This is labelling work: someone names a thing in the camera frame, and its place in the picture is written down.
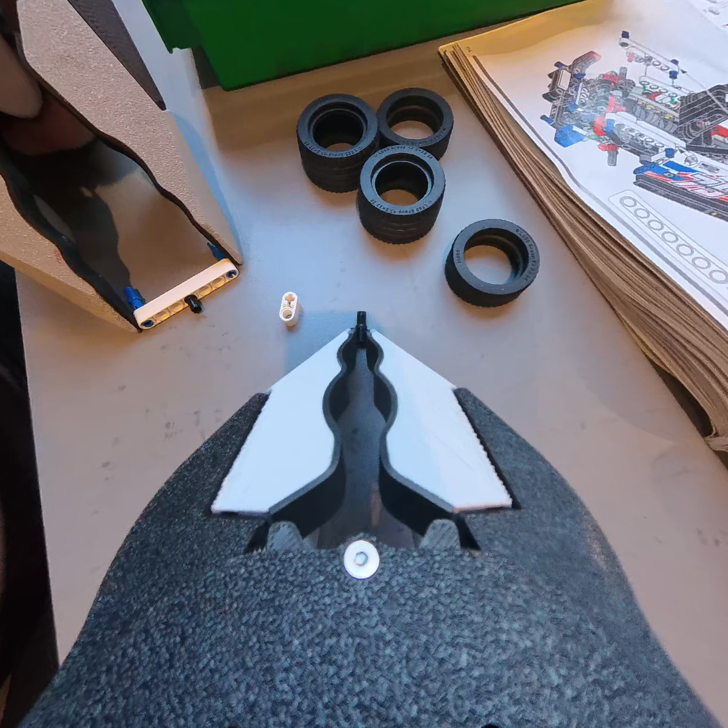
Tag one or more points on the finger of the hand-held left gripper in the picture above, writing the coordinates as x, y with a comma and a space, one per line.
34, 244
114, 114

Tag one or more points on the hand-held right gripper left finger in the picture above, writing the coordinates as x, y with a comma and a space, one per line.
278, 449

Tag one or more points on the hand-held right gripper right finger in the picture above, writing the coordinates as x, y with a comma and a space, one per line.
443, 449

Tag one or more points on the blue plastic connector pin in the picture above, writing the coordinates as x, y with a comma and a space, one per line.
132, 296
214, 250

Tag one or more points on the black plastic connector pin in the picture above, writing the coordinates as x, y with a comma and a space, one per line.
194, 304
360, 324

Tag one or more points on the white holed brick beam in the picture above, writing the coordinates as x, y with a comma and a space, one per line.
187, 293

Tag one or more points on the grey desk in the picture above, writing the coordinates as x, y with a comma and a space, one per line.
512, 398

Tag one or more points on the person's left hand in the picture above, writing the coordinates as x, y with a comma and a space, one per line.
17, 79

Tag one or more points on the white small connector piece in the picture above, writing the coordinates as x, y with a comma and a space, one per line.
290, 307

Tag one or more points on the black rubber toy tyre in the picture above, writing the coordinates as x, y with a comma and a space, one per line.
375, 222
443, 131
310, 170
466, 284

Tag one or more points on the person's torso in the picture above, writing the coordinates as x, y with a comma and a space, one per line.
17, 455

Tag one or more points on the green plastic bin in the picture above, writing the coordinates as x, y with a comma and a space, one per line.
341, 34

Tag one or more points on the open instruction booklet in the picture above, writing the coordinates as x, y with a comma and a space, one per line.
569, 199

